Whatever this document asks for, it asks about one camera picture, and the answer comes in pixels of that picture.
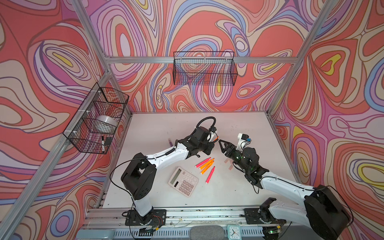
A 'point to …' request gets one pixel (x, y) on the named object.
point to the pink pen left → (203, 161)
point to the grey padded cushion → (207, 232)
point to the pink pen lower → (209, 176)
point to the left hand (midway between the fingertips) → (214, 143)
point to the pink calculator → (183, 181)
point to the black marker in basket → (103, 144)
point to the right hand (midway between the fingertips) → (221, 144)
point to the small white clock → (234, 232)
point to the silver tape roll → (106, 124)
